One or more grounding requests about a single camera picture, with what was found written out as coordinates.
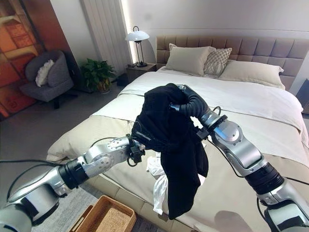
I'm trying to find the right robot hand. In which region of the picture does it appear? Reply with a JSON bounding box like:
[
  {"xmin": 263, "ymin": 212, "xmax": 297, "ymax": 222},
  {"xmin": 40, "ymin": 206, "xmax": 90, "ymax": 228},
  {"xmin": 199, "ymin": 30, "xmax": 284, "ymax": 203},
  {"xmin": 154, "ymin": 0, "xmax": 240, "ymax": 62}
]
[{"xmin": 169, "ymin": 84, "xmax": 209, "ymax": 119}]

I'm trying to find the black garment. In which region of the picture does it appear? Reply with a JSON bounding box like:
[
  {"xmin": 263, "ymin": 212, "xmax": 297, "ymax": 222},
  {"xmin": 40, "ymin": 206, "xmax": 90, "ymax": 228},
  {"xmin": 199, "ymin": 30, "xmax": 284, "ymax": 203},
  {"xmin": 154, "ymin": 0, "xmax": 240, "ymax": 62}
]
[{"xmin": 131, "ymin": 83, "xmax": 209, "ymax": 220}]

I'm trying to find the plain beige pillow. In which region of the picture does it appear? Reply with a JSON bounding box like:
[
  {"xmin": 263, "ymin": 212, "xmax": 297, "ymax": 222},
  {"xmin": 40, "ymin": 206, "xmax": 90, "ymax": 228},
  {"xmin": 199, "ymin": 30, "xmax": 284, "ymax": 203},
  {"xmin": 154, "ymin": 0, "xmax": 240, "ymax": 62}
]
[{"xmin": 165, "ymin": 43, "xmax": 213, "ymax": 76}]

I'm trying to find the patterned beige cushion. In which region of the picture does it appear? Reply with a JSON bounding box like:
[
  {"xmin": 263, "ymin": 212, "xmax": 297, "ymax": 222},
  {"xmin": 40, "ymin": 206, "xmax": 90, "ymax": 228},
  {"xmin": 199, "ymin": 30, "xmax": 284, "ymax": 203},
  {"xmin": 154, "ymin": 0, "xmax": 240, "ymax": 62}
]
[{"xmin": 203, "ymin": 47, "xmax": 233, "ymax": 76}]

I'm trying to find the beige bed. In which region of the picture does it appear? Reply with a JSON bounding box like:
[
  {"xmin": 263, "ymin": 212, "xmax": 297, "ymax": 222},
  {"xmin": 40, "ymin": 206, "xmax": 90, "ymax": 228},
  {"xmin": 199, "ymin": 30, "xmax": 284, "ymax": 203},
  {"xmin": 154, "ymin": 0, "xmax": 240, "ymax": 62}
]
[{"xmin": 46, "ymin": 65, "xmax": 309, "ymax": 232}]

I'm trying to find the brown nightstand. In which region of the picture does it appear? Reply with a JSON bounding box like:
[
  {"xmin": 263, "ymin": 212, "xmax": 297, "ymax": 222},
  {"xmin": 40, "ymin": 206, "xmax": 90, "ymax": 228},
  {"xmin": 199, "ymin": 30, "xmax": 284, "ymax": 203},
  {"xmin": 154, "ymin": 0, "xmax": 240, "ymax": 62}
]
[{"xmin": 126, "ymin": 62, "xmax": 158, "ymax": 85}]

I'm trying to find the large cream pillow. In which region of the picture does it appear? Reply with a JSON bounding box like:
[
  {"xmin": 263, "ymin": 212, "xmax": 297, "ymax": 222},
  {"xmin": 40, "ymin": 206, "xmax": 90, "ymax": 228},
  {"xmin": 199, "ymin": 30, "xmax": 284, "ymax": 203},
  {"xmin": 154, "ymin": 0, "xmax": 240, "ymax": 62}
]
[{"xmin": 218, "ymin": 59, "xmax": 285, "ymax": 90}]

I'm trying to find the small black box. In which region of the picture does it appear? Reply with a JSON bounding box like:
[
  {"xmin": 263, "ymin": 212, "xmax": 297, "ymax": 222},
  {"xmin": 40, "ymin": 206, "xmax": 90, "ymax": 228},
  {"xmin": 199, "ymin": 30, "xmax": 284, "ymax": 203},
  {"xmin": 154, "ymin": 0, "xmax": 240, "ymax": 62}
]
[{"xmin": 116, "ymin": 74, "xmax": 128, "ymax": 87}]

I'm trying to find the white dome table lamp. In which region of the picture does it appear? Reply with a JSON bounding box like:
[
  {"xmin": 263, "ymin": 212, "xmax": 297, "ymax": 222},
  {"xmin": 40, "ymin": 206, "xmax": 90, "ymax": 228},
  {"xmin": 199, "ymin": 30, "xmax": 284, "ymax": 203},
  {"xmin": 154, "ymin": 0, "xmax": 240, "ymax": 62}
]
[{"xmin": 125, "ymin": 26, "xmax": 150, "ymax": 68}]

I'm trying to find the tufted beige headboard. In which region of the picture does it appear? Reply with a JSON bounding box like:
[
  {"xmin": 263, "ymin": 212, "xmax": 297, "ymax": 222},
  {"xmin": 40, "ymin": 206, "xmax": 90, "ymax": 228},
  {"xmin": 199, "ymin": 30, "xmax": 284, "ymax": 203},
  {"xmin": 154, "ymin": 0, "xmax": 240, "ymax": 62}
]
[{"xmin": 155, "ymin": 35, "xmax": 307, "ymax": 90}]

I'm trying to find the white garment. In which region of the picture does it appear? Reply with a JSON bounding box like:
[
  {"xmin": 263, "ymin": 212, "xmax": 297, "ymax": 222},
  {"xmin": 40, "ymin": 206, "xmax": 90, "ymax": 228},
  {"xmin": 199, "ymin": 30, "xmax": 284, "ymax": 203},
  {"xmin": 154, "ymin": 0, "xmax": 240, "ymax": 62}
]
[{"xmin": 146, "ymin": 156, "xmax": 172, "ymax": 216}]

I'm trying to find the green potted plant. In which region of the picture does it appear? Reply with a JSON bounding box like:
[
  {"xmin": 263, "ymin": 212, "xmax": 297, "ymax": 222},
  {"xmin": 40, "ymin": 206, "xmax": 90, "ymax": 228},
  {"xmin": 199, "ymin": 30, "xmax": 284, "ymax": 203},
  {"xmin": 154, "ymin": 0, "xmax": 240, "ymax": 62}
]
[{"xmin": 79, "ymin": 58, "xmax": 117, "ymax": 94}]

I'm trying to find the white curtain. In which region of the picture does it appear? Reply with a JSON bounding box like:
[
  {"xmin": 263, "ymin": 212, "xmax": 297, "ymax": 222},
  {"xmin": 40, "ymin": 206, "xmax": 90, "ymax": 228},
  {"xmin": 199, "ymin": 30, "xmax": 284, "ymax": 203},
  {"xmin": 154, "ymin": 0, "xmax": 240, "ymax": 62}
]
[{"xmin": 80, "ymin": 0, "xmax": 133, "ymax": 73}]

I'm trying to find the woven wicker basket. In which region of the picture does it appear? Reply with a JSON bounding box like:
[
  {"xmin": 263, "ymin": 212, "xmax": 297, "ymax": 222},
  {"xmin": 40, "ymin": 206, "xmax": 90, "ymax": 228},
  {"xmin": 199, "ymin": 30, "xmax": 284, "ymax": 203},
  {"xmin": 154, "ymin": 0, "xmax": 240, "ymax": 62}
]
[{"xmin": 70, "ymin": 195, "xmax": 137, "ymax": 232}]

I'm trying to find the grey armchair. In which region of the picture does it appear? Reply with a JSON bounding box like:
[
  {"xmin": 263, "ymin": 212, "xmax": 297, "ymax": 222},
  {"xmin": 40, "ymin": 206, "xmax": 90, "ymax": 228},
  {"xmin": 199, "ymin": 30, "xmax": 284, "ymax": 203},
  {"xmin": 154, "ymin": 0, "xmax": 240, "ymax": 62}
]
[{"xmin": 19, "ymin": 50, "xmax": 79, "ymax": 110}]

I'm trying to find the white fluffy cushion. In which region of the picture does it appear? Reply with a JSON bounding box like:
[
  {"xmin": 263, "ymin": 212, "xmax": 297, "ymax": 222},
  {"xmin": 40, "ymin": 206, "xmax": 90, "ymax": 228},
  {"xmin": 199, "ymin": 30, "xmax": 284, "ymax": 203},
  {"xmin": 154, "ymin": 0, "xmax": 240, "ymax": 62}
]
[{"xmin": 35, "ymin": 59, "xmax": 55, "ymax": 87}]

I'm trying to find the grey rug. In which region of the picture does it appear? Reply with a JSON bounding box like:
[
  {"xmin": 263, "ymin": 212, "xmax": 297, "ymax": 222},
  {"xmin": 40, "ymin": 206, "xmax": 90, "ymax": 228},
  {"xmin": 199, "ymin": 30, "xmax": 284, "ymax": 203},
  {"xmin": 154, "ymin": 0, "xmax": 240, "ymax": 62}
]
[{"xmin": 30, "ymin": 187, "xmax": 99, "ymax": 232}]

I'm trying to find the orange wall panel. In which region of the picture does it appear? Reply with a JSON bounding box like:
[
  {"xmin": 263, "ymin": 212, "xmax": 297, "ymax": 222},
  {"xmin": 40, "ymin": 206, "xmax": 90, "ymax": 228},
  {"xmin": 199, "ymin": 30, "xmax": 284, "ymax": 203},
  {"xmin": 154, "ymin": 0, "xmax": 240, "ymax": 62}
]
[{"xmin": 0, "ymin": 0, "xmax": 73, "ymax": 119}]

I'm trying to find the black cable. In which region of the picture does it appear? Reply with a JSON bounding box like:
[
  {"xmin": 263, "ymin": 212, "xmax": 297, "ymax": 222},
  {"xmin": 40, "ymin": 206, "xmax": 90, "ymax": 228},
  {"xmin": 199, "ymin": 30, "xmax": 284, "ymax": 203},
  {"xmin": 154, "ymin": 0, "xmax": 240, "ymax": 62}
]
[{"xmin": 0, "ymin": 159, "xmax": 61, "ymax": 201}]

